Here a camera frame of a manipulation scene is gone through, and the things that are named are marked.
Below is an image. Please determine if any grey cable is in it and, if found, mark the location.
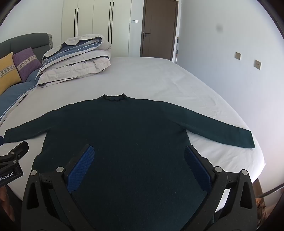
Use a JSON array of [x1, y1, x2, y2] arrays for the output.
[[257, 186, 284, 198]]

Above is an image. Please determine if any purple embroidered pillow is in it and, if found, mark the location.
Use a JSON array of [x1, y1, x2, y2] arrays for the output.
[[12, 48, 42, 81]]

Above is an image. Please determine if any blue pillow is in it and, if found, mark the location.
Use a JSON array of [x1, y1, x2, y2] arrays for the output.
[[0, 71, 38, 121]]

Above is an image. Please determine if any white wardrobe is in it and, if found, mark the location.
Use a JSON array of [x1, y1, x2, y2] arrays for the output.
[[62, 0, 144, 58]]

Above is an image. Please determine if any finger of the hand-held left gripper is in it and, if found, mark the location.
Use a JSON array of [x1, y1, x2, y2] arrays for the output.
[[0, 141, 30, 166]]

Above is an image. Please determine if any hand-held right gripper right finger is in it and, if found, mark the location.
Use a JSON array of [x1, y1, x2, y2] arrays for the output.
[[184, 144, 259, 231]]

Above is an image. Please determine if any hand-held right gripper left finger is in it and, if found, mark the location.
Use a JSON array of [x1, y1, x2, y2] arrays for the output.
[[21, 144, 96, 231]]

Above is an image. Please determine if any folded beige blue duvet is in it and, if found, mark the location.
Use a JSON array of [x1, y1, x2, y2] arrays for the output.
[[37, 34, 112, 88]]

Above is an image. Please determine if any yellow embroidered pillow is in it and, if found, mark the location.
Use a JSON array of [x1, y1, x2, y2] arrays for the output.
[[0, 52, 22, 95]]

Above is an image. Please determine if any bed with white sheet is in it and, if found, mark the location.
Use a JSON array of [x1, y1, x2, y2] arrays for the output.
[[0, 57, 266, 214]]

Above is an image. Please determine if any grey upholstered headboard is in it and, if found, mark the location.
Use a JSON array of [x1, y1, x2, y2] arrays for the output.
[[0, 33, 53, 65]]

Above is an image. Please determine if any dark green sweater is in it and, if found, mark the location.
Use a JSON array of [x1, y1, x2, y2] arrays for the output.
[[3, 93, 255, 231]]

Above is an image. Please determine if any brown wooden door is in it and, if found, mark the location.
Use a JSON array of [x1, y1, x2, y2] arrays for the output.
[[140, 0, 179, 61]]

